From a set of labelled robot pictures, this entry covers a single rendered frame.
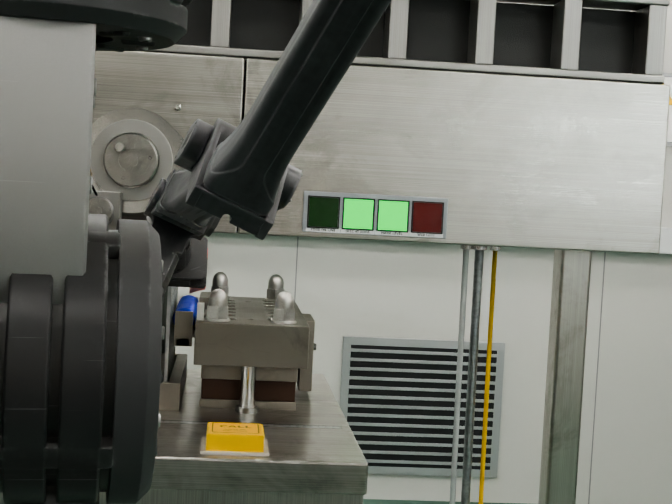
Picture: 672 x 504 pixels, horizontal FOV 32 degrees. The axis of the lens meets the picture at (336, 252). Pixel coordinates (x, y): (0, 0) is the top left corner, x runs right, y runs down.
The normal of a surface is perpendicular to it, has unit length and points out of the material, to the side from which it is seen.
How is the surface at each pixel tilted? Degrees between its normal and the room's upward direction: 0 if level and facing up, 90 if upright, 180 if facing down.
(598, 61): 90
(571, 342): 90
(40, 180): 90
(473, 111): 90
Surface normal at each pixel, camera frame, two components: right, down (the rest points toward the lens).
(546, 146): 0.09, 0.06
